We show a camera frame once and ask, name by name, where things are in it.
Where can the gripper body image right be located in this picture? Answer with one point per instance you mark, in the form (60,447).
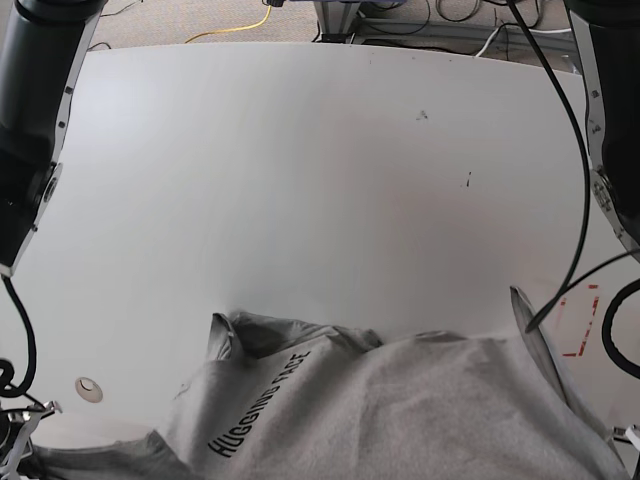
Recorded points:
(629,435)

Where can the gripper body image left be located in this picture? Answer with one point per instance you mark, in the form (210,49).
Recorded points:
(17,426)

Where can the grey t-shirt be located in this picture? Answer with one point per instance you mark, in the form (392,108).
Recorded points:
(286,399)

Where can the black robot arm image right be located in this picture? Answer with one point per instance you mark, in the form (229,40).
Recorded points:
(606,34)

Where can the left table grommet hole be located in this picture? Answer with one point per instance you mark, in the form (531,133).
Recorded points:
(88,390)

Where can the red tape rectangle marking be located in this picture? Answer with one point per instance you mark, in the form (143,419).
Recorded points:
(574,318)

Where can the aluminium frame base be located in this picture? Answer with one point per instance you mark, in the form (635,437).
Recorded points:
(465,27)

